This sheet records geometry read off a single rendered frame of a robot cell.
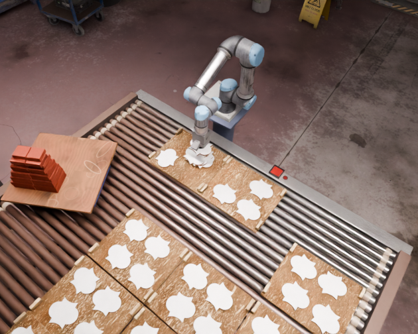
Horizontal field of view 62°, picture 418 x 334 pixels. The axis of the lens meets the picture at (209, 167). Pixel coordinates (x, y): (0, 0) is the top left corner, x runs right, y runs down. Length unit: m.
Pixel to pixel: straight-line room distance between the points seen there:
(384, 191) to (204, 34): 3.00
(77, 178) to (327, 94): 3.10
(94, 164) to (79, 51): 2.91
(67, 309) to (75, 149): 0.92
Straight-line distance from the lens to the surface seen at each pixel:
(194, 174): 2.16
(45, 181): 2.04
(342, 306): 1.95
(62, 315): 1.90
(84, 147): 2.26
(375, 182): 3.68
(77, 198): 2.04
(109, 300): 1.86
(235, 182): 2.14
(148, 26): 5.22
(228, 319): 1.81
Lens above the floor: 2.69
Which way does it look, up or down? 53 degrees down
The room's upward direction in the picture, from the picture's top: 3 degrees clockwise
